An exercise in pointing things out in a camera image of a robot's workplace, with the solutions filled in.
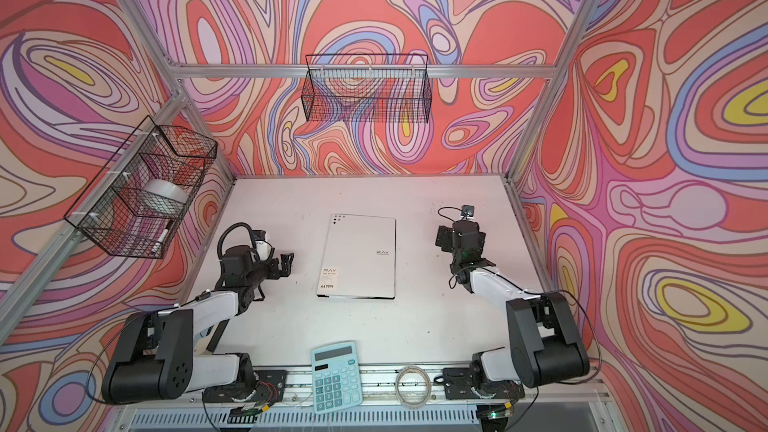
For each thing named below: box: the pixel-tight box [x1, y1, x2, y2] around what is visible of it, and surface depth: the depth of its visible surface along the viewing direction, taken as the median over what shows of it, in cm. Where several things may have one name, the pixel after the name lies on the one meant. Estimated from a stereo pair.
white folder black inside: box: [316, 213, 397, 300], surface depth 98 cm
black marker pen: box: [151, 220, 174, 254], surface depth 73 cm
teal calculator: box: [310, 341, 363, 414], surface depth 75 cm
